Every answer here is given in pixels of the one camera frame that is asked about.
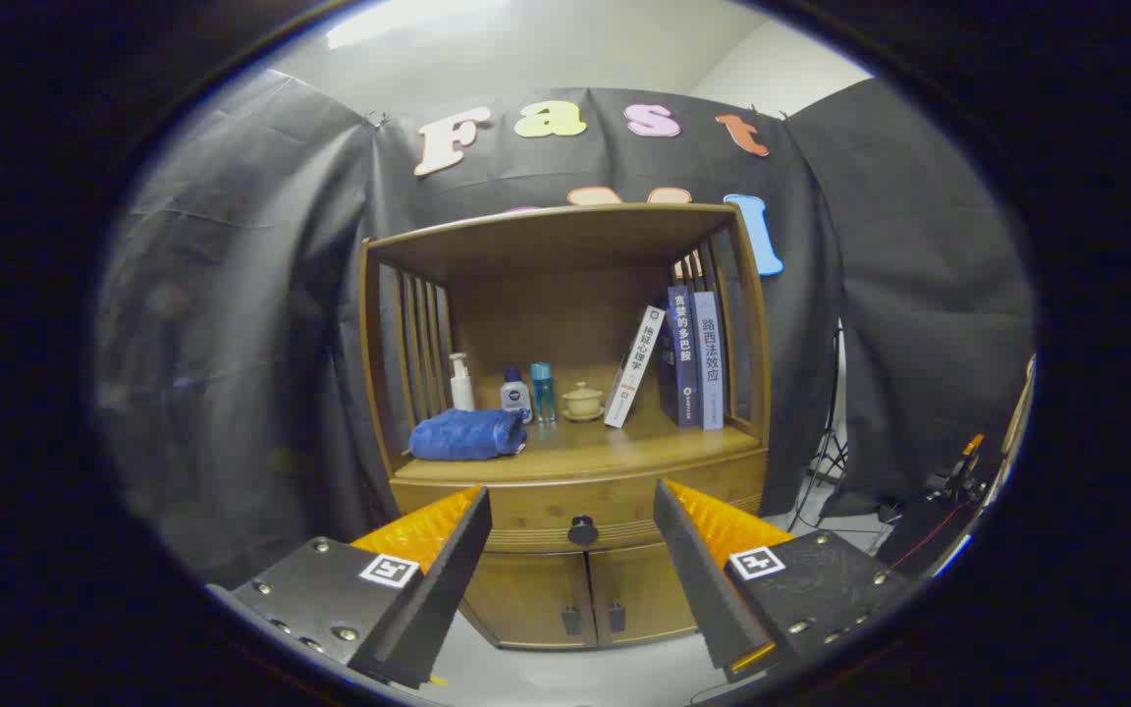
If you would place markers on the dark blue book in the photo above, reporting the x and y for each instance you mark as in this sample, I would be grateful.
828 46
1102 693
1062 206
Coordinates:
683 353

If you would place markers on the wooden drawer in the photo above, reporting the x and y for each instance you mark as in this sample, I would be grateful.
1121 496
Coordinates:
565 496

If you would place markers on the pale wooden board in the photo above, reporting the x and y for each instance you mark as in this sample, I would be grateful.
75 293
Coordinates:
1020 412

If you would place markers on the blue folded towel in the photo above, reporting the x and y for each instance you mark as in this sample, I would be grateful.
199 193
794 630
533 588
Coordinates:
462 435

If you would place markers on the pale lavender book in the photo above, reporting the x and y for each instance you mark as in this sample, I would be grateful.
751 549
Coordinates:
710 363

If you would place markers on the beige lidded teacup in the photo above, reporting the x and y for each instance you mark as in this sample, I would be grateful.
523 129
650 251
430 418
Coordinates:
583 401

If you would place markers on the clear blue bottle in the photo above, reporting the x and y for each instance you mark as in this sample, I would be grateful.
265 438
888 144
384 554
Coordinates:
543 393

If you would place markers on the white book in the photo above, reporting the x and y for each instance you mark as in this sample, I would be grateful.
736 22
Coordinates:
632 368

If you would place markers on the black backdrop cloth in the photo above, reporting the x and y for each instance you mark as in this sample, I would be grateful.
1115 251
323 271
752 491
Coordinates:
232 295

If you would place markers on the white bottle with blue cap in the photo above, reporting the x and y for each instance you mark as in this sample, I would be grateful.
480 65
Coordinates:
515 398

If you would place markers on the white pump bottle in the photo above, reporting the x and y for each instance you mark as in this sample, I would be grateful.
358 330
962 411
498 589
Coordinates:
462 393

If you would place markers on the wooden countertop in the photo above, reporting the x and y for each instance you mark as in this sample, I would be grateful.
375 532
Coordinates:
624 447

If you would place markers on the black equipment with orange part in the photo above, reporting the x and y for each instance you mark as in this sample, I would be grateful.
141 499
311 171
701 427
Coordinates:
929 530

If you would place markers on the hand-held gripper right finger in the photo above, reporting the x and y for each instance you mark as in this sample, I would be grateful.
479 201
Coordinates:
698 579

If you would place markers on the wooden cabinet door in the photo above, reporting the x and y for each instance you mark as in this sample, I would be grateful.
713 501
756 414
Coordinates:
526 599
649 589

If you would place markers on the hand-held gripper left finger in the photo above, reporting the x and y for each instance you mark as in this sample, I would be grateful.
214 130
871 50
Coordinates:
448 579

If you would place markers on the wooden cabinet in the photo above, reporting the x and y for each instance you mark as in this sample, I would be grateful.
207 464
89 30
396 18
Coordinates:
526 245

